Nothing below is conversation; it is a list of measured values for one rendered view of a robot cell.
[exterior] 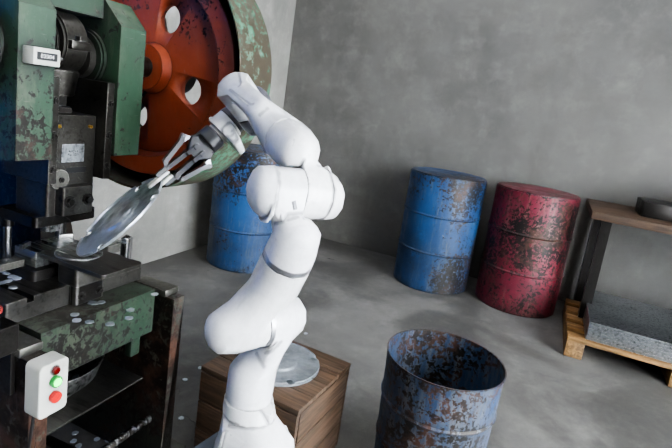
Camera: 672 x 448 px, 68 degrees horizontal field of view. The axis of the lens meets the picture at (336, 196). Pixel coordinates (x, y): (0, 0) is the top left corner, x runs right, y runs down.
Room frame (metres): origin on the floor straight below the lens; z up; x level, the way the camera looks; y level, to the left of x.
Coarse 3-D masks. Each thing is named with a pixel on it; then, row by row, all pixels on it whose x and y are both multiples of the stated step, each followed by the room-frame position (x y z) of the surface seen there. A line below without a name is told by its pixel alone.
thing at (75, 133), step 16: (64, 112) 1.40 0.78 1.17; (64, 128) 1.36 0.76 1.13; (80, 128) 1.40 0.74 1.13; (64, 144) 1.36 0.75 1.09; (80, 144) 1.40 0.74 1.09; (64, 160) 1.36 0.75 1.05; (80, 160) 1.41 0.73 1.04; (64, 176) 1.35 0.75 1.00; (80, 176) 1.41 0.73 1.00; (16, 192) 1.36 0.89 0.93; (32, 192) 1.34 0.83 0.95; (48, 192) 1.32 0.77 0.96; (64, 192) 1.33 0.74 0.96; (80, 192) 1.38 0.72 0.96; (32, 208) 1.34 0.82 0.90; (48, 208) 1.32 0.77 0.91; (64, 208) 1.33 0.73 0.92; (80, 208) 1.38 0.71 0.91
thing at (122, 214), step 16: (128, 192) 1.46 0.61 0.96; (144, 192) 1.37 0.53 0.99; (112, 208) 1.42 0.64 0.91; (128, 208) 1.31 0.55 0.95; (144, 208) 1.26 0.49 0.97; (96, 224) 1.39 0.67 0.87; (112, 224) 1.28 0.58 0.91; (128, 224) 1.23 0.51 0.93; (80, 240) 1.33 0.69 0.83; (96, 240) 1.27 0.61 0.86; (112, 240) 1.19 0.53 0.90; (80, 256) 1.23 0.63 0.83
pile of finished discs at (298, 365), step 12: (288, 348) 1.78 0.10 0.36; (300, 348) 1.79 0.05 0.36; (288, 360) 1.68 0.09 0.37; (300, 360) 1.70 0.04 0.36; (312, 360) 1.73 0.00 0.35; (276, 372) 1.60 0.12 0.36; (288, 372) 1.61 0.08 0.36; (300, 372) 1.62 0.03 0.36; (312, 372) 1.63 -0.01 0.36; (276, 384) 1.54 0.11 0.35; (288, 384) 1.54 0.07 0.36; (300, 384) 1.56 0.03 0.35
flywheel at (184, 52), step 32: (128, 0) 1.80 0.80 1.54; (160, 0) 1.75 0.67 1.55; (192, 0) 1.70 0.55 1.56; (224, 0) 1.65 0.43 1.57; (160, 32) 1.74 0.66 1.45; (192, 32) 1.69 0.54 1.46; (224, 32) 1.60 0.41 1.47; (160, 64) 1.70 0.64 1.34; (192, 64) 1.69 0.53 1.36; (224, 64) 1.60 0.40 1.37; (160, 96) 1.74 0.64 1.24; (160, 128) 1.73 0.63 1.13; (192, 128) 1.68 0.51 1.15; (128, 160) 1.74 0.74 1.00; (160, 160) 1.68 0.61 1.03
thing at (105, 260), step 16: (48, 256) 1.32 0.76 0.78; (64, 256) 1.32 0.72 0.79; (96, 256) 1.35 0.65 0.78; (112, 256) 1.38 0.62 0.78; (64, 272) 1.32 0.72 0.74; (80, 272) 1.31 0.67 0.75; (96, 272) 1.25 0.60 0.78; (112, 272) 1.27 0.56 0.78; (80, 288) 1.32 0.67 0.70; (96, 288) 1.37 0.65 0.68
